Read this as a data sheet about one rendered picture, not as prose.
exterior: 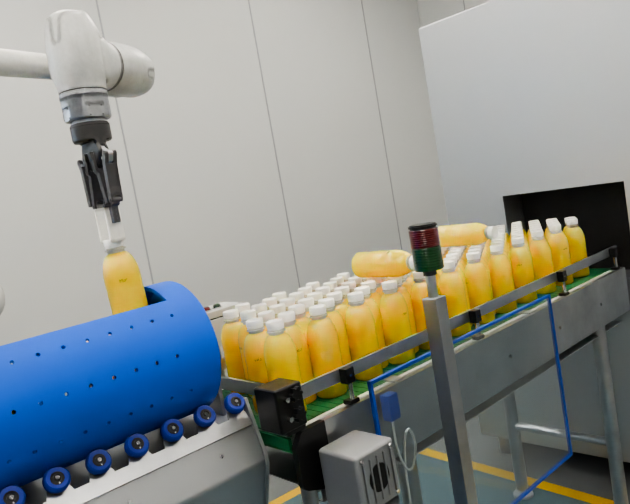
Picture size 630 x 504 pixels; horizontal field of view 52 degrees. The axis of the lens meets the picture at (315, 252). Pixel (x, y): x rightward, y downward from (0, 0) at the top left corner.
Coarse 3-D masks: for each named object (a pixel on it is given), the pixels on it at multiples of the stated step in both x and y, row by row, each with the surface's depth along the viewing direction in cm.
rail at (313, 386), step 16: (592, 256) 223; (608, 256) 232; (528, 288) 194; (496, 304) 182; (464, 320) 171; (416, 336) 157; (384, 352) 149; (400, 352) 153; (336, 368) 140; (368, 368) 146; (304, 384) 133; (320, 384) 136
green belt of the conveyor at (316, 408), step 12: (588, 276) 229; (480, 324) 188; (456, 336) 179; (384, 372) 158; (360, 384) 152; (348, 396) 144; (252, 408) 148; (312, 408) 141; (324, 408) 139; (264, 432) 136; (264, 444) 138; (276, 444) 133; (288, 444) 130
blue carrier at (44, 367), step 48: (144, 288) 132; (48, 336) 110; (96, 336) 113; (144, 336) 118; (192, 336) 124; (0, 384) 101; (48, 384) 105; (96, 384) 110; (144, 384) 116; (192, 384) 123; (0, 432) 99; (48, 432) 105; (96, 432) 111; (144, 432) 123; (0, 480) 102
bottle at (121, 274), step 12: (108, 252) 126; (120, 252) 126; (108, 264) 125; (120, 264) 125; (132, 264) 126; (108, 276) 125; (120, 276) 124; (132, 276) 125; (108, 288) 125; (120, 288) 124; (132, 288) 125; (120, 300) 125; (132, 300) 125; (144, 300) 127; (120, 312) 125
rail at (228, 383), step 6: (222, 378) 149; (228, 378) 147; (234, 378) 146; (222, 384) 150; (228, 384) 148; (234, 384) 146; (240, 384) 144; (246, 384) 142; (252, 384) 140; (258, 384) 139; (234, 390) 146; (240, 390) 144; (246, 390) 143; (252, 390) 141
